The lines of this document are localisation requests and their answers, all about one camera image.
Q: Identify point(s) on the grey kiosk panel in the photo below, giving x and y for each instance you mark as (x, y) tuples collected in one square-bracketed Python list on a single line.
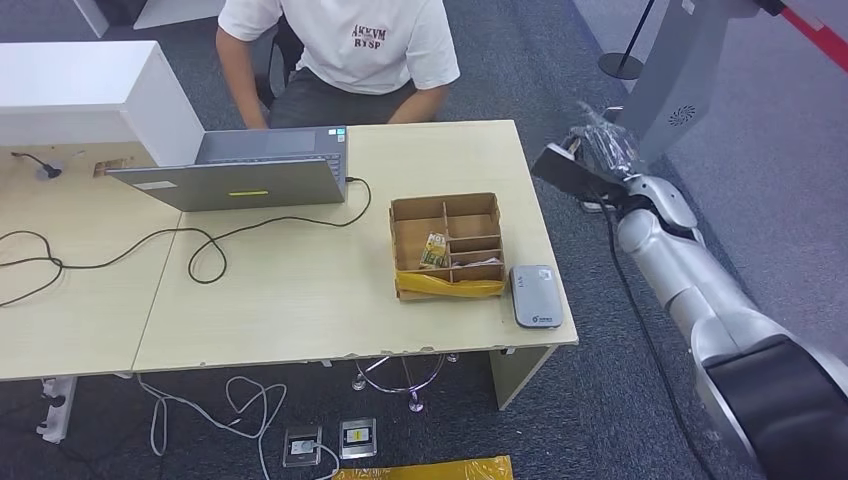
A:
[(682, 66)]

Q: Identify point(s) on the grey card reader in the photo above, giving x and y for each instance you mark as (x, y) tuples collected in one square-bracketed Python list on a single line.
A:
[(535, 298)]

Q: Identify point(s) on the cardboard organizer box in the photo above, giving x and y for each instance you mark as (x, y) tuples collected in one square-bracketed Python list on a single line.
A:
[(417, 208)]

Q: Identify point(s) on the steel floor socket with plug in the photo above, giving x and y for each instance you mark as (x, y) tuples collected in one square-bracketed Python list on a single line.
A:
[(291, 457)]

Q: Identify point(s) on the person's right forearm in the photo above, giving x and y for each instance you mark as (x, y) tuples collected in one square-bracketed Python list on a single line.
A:
[(245, 99)]

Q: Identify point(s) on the black stanchion post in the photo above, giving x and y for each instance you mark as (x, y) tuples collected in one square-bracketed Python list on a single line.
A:
[(619, 66)]

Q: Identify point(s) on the green yellow room key card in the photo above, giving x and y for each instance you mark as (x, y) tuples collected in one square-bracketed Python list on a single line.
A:
[(435, 252)]

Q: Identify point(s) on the grey laptop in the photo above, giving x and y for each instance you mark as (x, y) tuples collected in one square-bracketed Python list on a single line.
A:
[(232, 185)]

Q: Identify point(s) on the chrome chair base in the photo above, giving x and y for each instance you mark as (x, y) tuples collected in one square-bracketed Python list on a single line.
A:
[(415, 403)]

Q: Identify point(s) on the person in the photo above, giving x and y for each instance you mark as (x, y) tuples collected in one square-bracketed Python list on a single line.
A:
[(358, 60)]

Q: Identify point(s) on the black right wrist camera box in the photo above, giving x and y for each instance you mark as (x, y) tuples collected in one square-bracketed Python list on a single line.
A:
[(563, 175)]

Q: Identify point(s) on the white background furniture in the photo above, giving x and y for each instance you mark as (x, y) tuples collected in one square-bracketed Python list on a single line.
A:
[(172, 13)]

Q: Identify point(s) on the yellow floor tape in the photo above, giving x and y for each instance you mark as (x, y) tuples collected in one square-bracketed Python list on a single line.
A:
[(424, 469)]

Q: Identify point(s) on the white power strip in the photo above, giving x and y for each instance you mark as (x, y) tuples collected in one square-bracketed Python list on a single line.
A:
[(56, 411)]

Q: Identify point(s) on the person's left forearm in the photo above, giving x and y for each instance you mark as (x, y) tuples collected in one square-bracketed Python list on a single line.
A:
[(417, 106)]

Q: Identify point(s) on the white key card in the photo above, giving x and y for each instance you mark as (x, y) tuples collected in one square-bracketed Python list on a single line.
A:
[(480, 262)]

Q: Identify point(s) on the red barrier belt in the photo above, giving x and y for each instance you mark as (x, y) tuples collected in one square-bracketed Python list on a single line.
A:
[(818, 36)]

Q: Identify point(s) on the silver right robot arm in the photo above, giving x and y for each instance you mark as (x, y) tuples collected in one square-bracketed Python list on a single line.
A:
[(689, 278)]

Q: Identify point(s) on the white desk partition box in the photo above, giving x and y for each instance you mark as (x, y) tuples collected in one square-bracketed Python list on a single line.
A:
[(79, 86)]

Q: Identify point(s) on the steel floor socket yellow label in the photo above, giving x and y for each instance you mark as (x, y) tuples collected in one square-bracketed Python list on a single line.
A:
[(358, 438)]

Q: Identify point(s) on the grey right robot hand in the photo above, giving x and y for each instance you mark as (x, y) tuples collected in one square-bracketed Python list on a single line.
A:
[(609, 149)]

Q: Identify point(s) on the black office chair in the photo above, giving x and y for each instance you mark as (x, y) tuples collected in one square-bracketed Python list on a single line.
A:
[(281, 60)]

